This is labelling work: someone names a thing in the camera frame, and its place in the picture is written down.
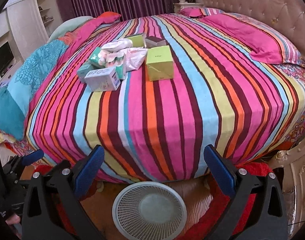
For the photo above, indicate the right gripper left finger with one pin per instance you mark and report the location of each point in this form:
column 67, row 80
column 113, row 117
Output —
column 52, row 208

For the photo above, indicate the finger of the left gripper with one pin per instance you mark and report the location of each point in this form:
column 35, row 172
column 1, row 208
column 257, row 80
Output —
column 32, row 157

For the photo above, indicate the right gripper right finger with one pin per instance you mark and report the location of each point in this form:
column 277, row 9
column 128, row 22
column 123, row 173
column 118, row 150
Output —
column 268, row 219

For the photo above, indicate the green vitamin E box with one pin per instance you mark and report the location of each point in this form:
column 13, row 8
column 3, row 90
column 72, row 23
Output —
column 117, row 61

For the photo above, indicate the white toilet cover packet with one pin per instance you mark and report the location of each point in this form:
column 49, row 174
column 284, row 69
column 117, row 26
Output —
column 134, row 58
column 117, row 45

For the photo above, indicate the green box with silver flap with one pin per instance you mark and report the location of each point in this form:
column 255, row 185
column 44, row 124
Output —
column 138, row 40

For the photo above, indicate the person's left hand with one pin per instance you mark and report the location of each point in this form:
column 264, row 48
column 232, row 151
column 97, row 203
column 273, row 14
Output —
column 13, row 219

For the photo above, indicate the red fluffy rug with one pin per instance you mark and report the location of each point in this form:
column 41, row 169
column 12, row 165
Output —
column 227, row 217

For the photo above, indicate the blue pink folded quilt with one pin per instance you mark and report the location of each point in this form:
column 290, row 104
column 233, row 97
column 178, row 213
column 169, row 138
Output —
column 15, row 96

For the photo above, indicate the teal small box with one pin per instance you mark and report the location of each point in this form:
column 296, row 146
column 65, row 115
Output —
column 84, row 69

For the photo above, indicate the black television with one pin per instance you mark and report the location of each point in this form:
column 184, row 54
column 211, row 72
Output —
column 6, row 56

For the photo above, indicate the white blue medicine box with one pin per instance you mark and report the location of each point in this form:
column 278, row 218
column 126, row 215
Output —
column 102, row 80

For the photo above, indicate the green tissue pack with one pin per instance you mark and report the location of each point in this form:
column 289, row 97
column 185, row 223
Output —
column 98, row 57

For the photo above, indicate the white wardrobe cabinet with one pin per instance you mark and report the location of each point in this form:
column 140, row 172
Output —
column 26, row 25

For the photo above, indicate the light green pillow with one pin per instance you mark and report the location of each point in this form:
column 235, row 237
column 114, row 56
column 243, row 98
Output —
column 68, row 26

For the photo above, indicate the striped colourful bed sheet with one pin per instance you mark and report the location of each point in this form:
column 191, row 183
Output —
column 157, row 130

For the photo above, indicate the large green cardboard box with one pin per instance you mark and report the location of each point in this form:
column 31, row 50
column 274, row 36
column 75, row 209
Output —
column 159, row 63

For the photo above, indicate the dark brown small box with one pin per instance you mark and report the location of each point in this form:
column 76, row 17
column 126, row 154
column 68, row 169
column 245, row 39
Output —
column 152, row 42

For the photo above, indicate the pink striped pillow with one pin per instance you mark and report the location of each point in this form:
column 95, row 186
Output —
column 267, row 44
column 200, row 12

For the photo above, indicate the white nightstand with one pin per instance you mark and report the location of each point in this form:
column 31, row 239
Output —
column 179, row 6

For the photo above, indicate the beige tufted headboard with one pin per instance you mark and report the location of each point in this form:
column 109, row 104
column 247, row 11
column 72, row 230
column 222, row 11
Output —
column 262, row 0

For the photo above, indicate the far pink striped pillow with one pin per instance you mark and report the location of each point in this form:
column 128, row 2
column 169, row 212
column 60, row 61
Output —
column 200, row 12

